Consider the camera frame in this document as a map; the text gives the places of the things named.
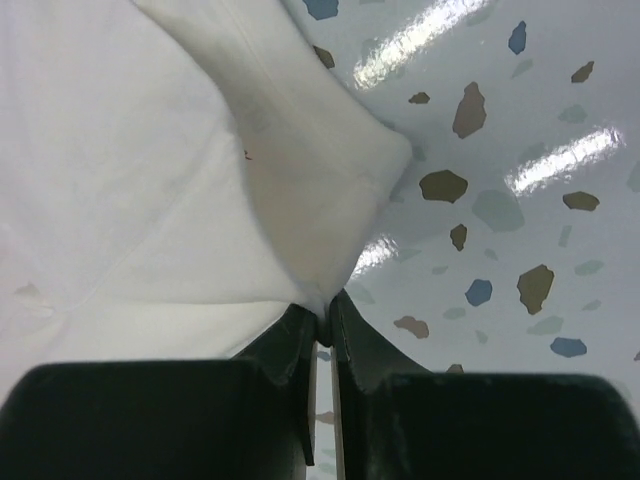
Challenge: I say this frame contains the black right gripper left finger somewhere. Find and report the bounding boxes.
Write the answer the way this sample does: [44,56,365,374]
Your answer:
[1,305,316,479]

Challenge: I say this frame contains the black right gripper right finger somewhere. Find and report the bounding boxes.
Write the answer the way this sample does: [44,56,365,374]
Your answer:
[329,293,639,479]

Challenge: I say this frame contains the white t shirt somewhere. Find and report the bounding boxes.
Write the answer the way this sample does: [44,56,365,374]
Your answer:
[1,1,412,390]

